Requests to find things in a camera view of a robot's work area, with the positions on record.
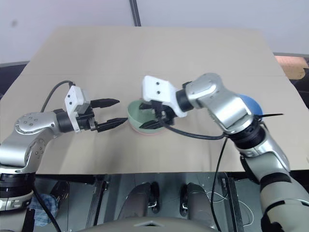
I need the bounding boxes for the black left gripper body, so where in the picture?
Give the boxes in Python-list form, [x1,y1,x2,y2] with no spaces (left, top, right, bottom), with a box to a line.
[76,100,100,133]

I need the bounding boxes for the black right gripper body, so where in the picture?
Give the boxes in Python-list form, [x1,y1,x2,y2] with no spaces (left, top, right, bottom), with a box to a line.
[151,100,175,126]

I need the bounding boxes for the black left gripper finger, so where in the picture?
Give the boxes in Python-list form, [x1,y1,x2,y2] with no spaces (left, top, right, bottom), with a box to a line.
[96,117,128,133]
[90,98,120,109]

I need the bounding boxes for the green bowl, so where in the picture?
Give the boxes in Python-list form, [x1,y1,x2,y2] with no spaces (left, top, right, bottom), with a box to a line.
[127,99,165,134]

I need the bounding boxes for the blue bowl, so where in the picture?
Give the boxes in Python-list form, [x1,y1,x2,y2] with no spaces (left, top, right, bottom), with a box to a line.
[239,94,264,117]

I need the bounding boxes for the pink plate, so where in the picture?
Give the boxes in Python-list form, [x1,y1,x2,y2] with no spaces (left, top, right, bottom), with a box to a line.
[131,125,165,136]

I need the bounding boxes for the dark bench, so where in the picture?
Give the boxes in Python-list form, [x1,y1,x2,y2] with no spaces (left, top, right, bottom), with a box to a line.
[0,61,30,100]

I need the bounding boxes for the blue plaid cloth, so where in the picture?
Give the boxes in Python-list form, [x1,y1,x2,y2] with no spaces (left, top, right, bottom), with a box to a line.
[28,193,59,227]

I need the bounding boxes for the black zip tie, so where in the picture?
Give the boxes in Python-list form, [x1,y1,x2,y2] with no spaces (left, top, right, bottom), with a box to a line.
[255,112,283,121]

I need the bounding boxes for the brown cardboard box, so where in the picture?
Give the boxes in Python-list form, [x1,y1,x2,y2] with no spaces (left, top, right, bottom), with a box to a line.
[274,55,309,80]

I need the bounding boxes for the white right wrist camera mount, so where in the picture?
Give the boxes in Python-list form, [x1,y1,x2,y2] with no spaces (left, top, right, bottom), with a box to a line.
[141,75,188,118]

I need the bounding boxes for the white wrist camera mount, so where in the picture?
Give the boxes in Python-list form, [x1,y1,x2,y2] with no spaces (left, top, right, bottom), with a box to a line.
[64,85,91,134]
[141,75,188,118]

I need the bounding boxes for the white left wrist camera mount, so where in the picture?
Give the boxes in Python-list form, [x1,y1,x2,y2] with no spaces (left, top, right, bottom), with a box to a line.
[64,85,91,134]

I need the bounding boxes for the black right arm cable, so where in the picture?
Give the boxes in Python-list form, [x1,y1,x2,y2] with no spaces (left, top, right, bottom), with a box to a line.
[161,115,229,232]

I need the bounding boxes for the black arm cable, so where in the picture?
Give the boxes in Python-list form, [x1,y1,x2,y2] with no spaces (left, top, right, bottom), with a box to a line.
[40,80,73,113]
[161,115,229,232]

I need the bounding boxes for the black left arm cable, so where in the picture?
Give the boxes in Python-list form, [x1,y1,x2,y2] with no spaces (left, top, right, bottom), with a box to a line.
[40,80,73,113]

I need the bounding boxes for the black vertical wall strip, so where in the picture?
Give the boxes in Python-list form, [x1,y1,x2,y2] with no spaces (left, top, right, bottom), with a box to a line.
[128,0,142,27]

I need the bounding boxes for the thin white wire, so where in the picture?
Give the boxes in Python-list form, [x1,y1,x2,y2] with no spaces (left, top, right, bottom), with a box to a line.
[204,190,254,226]

